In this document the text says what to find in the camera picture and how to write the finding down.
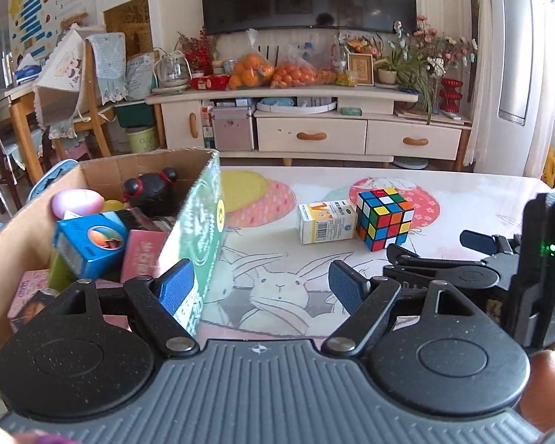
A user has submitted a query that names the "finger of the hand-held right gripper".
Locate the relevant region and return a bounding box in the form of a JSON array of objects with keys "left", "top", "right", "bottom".
[
  {"left": 459, "top": 229, "right": 521, "bottom": 256},
  {"left": 383, "top": 243, "right": 500, "bottom": 290}
]

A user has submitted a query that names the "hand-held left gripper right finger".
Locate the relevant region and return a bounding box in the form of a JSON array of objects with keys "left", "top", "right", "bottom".
[{"left": 321, "top": 260, "right": 482, "bottom": 358}]

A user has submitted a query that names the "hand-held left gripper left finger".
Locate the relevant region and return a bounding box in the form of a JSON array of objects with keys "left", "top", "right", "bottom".
[{"left": 55, "top": 259, "right": 201, "bottom": 359}]

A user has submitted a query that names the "pink and blue figure-print box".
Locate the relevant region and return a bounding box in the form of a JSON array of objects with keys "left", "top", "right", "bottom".
[{"left": 119, "top": 229, "right": 173, "bottom": 284}]

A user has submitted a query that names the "green-sided cardboard box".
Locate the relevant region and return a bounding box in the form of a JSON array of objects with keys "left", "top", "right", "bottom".
[{"left": 0, "top": 148, "right": 227, "bottom": 380}]

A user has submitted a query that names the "red and black doll figure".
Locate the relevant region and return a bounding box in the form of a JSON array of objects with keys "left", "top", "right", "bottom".
[{"left": 121, "top": 166, "right": 179, "bottom": 217}]

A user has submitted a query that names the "blue cartoon box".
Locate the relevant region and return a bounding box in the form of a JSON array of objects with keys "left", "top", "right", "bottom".
[{"left": 52, "top": 212, "right": 130, "bottom": 282}]

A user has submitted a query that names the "yellow-green box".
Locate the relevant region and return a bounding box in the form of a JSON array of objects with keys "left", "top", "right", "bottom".
[{"left": 48, "top": 245, "right": 77, "bottom": 290}]

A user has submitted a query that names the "pink plastic egg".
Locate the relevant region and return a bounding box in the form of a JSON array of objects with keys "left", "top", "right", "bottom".
[{"left": 51, "top": 189, "right": 105, "bottom": 220}]

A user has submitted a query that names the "pink bow-print box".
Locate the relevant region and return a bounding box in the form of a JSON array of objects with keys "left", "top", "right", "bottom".
[{"left": 7, "top": 268, "right": 62, "bottom": 334}]

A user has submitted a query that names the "person's right hand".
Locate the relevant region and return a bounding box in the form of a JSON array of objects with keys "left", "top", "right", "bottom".
[{"left": 518, "top": 337, "right": 555, "bottom": 433}]

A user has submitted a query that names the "multicoloured puzzle cube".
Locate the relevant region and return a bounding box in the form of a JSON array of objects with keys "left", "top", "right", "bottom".
[{"left": 354, "top": 188, "right": 416, "bottom": 253}]

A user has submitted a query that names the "white and orange medicine box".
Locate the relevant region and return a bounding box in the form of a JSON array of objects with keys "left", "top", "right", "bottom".
[{"left": 297, "top": 199, "right": 358, "bottom": 245}]

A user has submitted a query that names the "cream curtain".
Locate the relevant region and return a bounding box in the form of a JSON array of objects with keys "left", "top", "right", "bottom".
[{"left": 460, "top": 0, "right": 495, "bottom": 167}]

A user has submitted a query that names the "red candle holder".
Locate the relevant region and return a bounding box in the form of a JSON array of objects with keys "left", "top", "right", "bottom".
[{"left": 439, "top": 78, "right": 463, "bottom": 114}]

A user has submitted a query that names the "light green waste bin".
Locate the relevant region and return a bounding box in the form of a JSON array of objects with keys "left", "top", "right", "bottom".
[{"left": 125, "top": 125, "right": 160, "bottom": 153}]

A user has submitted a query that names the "cream television cabinet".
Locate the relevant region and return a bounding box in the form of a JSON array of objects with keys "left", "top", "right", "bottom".
[{"left": 145, "top": 84, "right": 473, "bottom": 169}]

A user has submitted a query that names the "pinkish metal box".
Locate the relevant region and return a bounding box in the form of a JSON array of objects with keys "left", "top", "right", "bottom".
[{"left": 211, "top": 106, "right": 255, "bottom": 151}]

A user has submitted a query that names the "blue plastic object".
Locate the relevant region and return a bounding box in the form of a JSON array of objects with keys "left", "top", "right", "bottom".
[{"left": 28, "top": 159, "right": 80, "bottom": 199}]

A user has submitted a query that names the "dark green storage bin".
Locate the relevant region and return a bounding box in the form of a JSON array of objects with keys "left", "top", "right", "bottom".
[{"left": 115, "top": 102, "right": 158, "bottom": 128}]

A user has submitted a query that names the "potted green plant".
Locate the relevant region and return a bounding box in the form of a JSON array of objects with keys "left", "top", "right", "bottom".
[{"left": 377, "top": 46, "right": 438, "bottom": 123}]

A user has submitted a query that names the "white round tray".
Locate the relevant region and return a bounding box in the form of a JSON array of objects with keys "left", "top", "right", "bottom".
[{"left": 254, "top": 96, "right": 338, "bottom": 114}]

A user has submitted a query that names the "wooden chair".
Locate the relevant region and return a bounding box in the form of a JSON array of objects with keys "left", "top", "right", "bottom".
[{"left": 51, "top": 32, "right": 130, "bottom": 158}]

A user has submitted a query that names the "white standing air conditioner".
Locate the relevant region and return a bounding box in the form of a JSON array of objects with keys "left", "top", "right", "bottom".
[{"left": 485, "top": 0, "right": 555, "bottom": 179}]

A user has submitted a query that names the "bag of small yellow fruits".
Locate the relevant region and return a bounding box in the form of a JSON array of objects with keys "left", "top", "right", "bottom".
[{"left": 317, "top": 68, "right": 358, "bottom": 87}]

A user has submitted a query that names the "artificial flower bouquet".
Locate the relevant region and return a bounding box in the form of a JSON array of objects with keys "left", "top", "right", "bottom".
[{"left": 391, "top": 15, "right": 478, "bottom": 75}]

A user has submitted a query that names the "bag of small tangerines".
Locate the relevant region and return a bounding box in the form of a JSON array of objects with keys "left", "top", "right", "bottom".
[{"left": 270, "top": 48, "right": 317, "bottom": 88}]

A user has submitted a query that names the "white paper bag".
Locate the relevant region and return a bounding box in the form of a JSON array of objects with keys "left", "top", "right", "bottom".
[{"left": 126, "top": 52, "right": 158, "bottom": 100}]

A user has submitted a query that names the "glass kettle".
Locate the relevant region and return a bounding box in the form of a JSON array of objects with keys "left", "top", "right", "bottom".
[{"left": 155, "top": 50, "right": 192, "bottom": 91}]

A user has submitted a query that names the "bag of large oranges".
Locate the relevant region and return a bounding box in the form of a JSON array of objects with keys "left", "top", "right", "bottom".
[{"left": 228, "top": 28, "right": 276, "bottom": 91}]

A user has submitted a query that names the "wooden dining table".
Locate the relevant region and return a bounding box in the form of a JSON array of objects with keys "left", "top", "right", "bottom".
[{"left": 2, "top": 81, "right": 51, "bottom": 181}]

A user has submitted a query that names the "teal lace cloth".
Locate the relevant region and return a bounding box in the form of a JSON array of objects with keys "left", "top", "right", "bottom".
[{"left": 85, "top": 32, "right": 129, "bottom": 105}]

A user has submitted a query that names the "red berry bouquet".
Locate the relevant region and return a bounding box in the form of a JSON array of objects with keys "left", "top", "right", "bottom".
[{"left": 178, "top": 28, "right": 216, "bottom": 72}]

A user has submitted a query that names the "white cartoon-print cloth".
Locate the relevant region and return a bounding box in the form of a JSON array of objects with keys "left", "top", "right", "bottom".
[{"left": 32, "top": 28, "right": 91, "bottom": 125}]

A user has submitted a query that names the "wooden picture frame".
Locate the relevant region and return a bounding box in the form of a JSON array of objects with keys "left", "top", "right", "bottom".
[{"left": 347, "top": 52, "right": 374, "bottom": 86}]

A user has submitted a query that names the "wall poster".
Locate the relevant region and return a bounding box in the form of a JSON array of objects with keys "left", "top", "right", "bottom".
[{"left": 8, "top": 0, "right": 98, "bottom": 58}]

